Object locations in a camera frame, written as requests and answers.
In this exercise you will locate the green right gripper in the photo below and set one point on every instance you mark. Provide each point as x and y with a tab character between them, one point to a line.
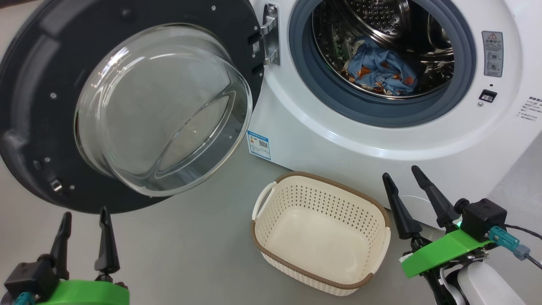
440	252

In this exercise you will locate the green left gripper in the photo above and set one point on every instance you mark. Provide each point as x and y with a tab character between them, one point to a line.
84	294

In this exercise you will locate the blue cartoon print garment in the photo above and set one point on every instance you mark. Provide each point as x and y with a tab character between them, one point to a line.
381	67

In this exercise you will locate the black round glass washer door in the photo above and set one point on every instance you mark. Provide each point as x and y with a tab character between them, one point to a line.
38	84

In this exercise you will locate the white front-load washing machine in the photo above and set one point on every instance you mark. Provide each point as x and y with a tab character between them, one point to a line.
381	144

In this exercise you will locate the cream perforated laundry basket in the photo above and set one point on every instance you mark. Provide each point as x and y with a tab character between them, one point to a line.
322	241

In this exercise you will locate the black door lock latch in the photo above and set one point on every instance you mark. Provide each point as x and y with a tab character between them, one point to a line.
488	96

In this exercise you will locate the grey rubber door gasket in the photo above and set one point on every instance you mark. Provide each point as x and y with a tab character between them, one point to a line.
305	72

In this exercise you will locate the chrome door hinge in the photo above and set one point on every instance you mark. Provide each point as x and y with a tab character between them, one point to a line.
271	34

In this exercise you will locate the black text instruction label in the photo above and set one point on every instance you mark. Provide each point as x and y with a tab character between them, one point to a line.
531	109

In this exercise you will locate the grey warning sticker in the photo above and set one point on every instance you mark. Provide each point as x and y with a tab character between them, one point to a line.
492	53

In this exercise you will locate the blue energy label sticker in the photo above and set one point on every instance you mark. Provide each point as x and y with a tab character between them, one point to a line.
258	145

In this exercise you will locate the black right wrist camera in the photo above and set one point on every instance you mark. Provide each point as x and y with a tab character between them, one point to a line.
482	218

